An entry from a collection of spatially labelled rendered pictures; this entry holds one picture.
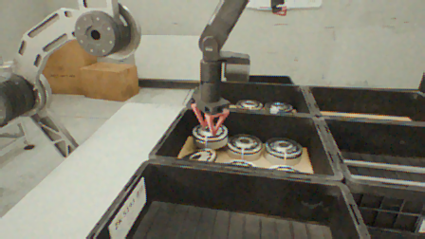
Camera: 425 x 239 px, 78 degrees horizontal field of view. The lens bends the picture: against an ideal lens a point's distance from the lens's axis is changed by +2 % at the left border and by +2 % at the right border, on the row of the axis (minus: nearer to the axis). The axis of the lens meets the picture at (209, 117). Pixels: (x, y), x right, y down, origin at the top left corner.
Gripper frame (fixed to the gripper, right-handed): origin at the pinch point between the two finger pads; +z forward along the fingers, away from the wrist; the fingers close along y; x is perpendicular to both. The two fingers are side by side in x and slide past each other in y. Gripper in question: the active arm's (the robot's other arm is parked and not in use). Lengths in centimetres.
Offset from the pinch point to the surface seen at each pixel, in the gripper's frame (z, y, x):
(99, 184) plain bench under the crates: 21.1, 19.0, 29.1
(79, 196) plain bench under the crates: 21.0, 16.4, 35.3
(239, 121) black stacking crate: 0.4, -0.9, -10.5
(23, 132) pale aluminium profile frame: 80, 200, 60
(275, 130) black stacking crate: 1.9, -8.6, -18.3
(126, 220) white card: 1.4, -18.7, 30.0
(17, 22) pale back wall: 6, 357, 44
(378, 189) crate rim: -3.3, -40.6, -10.2
